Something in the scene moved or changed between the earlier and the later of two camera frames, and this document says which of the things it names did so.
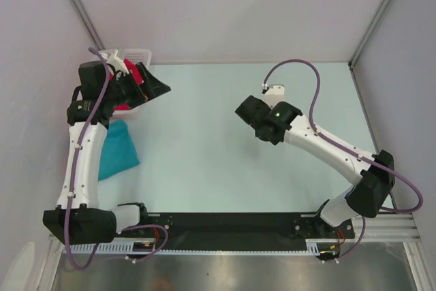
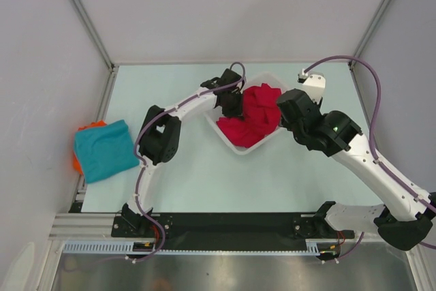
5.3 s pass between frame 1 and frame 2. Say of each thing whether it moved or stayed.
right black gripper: moved
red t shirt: moved
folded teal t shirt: stayed
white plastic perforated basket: moved
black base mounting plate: stayed
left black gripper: moved
